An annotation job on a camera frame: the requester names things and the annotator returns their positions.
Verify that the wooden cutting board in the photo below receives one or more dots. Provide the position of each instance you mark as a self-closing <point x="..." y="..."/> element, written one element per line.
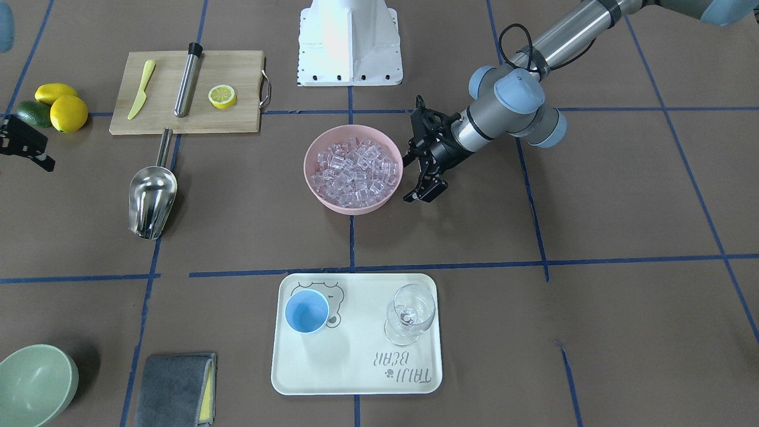
<point x="241" y="69"/>

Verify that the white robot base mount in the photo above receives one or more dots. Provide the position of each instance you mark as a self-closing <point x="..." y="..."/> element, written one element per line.
<point x="349" y="43"/>

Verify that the steel muddler black tip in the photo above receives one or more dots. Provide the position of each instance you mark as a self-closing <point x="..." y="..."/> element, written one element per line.
<point x="189" y="80"/>

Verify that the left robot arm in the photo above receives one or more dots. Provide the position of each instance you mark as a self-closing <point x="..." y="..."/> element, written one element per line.
<point x="507" y="99"/>

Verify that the wine glass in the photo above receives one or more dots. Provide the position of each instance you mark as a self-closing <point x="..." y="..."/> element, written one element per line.
<point x="410" y="313"/>

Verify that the blue cup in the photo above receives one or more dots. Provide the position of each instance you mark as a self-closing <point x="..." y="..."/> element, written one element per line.
<point x="307" y="311"/>

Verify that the yellow plastic knife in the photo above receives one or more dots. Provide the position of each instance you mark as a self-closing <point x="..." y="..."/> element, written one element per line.
<point x="141" y="95"/>

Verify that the cream bear tray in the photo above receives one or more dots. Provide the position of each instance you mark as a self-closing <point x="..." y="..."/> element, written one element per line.
<point x="351" y="354"/>

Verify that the lemon half slice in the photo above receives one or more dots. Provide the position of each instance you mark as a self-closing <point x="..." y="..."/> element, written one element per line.
<point x="222" y="96"/>

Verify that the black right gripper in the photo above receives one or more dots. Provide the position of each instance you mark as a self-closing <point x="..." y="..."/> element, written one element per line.
<point x="24" y="141"/>

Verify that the whole yellow lemon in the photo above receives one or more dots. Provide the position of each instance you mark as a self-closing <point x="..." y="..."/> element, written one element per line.
<point x="68" y="113"/>

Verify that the pink bowl of ice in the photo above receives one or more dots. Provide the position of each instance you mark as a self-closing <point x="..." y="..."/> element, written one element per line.
<point x="353" y="169"/>

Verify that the green lime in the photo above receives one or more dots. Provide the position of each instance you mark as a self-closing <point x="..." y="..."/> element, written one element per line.
<point x="34" y="113"/>

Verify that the steel ice scoop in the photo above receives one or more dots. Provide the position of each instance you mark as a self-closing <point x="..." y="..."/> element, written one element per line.
<point x="151" y="195"/>

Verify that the green bowl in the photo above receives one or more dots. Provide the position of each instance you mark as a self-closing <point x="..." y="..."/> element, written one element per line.
<point x="38" y="383"/>

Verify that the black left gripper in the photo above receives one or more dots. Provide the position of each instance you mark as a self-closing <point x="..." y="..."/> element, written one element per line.
<point x="449" y="152"/>

